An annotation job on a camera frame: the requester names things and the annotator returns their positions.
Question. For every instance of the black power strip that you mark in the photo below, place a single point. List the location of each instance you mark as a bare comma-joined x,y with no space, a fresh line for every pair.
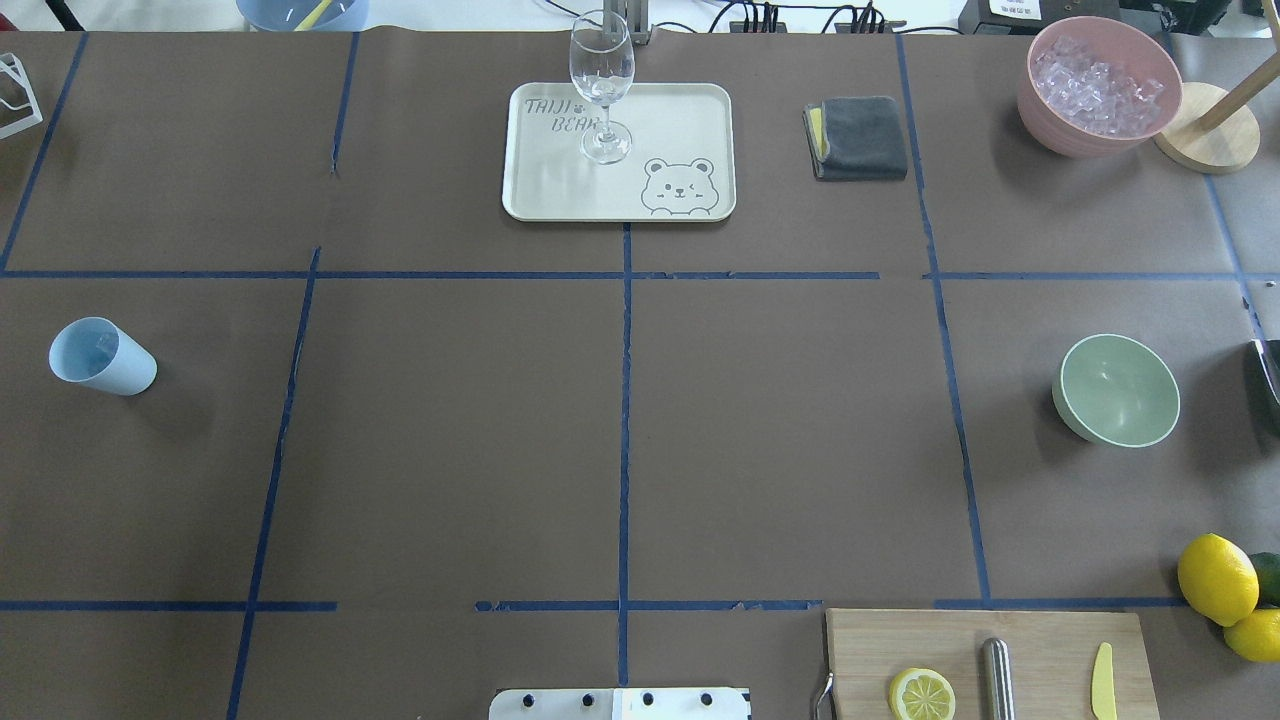
777,17

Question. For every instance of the blue bowl with fork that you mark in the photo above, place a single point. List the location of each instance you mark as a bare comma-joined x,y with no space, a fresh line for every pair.
287,16

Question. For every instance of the grey folded cloth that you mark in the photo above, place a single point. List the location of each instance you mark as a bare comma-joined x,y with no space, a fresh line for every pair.
856,139

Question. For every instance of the green bowl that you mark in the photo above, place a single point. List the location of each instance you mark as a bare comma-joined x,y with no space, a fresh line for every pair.
1113,390

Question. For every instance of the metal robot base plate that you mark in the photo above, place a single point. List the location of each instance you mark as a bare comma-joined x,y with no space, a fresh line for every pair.
623,703

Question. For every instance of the wooden cutting board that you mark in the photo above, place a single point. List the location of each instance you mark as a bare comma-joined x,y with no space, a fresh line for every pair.
1052,657

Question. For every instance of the lemon half slice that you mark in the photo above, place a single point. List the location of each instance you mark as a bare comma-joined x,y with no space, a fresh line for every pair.
919,693

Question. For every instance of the cream bear tray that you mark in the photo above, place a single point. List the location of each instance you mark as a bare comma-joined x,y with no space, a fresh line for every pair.
680,169

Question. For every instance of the clear wine glass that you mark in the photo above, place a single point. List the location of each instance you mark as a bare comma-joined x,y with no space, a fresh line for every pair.
602,68

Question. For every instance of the wooden stand round base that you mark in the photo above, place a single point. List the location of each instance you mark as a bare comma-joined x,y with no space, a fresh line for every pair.
1226,53

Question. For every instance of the whole yellow lemon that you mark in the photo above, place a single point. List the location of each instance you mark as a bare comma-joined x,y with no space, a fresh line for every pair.
1218,580

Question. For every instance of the pink bowl with ice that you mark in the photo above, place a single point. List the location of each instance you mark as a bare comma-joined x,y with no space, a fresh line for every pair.
1094,86

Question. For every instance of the white wire cup rack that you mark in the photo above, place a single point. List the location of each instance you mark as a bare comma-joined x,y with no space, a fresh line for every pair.
19,105

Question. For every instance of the aluminium frame post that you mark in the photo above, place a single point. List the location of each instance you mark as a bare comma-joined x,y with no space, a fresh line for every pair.
635,14

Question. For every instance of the light blue plastic cup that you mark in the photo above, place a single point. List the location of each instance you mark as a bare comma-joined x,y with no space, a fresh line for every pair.
95,353

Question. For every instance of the yellow plastic knife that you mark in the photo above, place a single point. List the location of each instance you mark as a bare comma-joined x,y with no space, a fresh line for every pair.
1103,694

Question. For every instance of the steel knife handle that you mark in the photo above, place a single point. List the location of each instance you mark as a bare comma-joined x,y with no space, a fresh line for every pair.
997,662

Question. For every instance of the green lime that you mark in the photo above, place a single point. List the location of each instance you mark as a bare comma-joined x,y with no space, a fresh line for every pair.
1266,566

